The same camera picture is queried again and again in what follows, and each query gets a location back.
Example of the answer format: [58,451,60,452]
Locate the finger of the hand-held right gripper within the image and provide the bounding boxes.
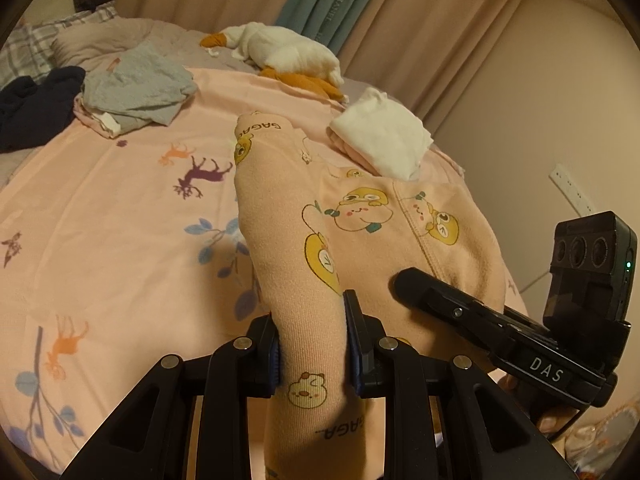
[392,267,531,361]

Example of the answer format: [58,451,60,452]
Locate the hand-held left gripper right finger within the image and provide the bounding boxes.
[342,289,581,480]

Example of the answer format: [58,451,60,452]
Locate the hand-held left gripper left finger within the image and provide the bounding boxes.
[60,314,281,480]

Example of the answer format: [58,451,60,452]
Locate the peach cartoon print garment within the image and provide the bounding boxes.
[232,110,506,480]

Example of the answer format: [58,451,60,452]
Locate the pink folded clothes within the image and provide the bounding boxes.
[327,127,396,176]

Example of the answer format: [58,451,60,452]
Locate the person's right hand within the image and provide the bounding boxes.
[537,400,571,433]

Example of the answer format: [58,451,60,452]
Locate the white power strip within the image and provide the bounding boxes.
[549,162,598,216]

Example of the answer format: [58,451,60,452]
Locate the patterned pink cloth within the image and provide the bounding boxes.
[565,405,636,480]

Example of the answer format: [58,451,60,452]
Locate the white folded cloth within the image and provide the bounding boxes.
[327,86,435,181]

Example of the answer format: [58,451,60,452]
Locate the pink printed bed sheet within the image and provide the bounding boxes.
[0,67,531,476]

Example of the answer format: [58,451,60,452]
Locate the beige curtain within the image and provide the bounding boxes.
[115,0,546,136]

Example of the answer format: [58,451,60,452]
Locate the white goose plush toy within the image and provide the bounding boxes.
[200,22,350,106]

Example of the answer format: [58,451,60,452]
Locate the pink garment with white tag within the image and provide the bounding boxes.
[74,97,123,139]

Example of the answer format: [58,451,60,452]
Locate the grey garment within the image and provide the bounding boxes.
[81,42,198,133]

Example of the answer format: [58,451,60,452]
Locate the teal curtain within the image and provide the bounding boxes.
[275,0,401,56]

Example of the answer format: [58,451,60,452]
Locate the navy cloth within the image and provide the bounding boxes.
[0,65,87,153]

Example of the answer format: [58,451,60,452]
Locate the mauve quilt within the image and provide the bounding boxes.
[50,19,261,73]

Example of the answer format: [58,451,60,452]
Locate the plaid pillow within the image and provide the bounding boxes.
[0,0,118,91]

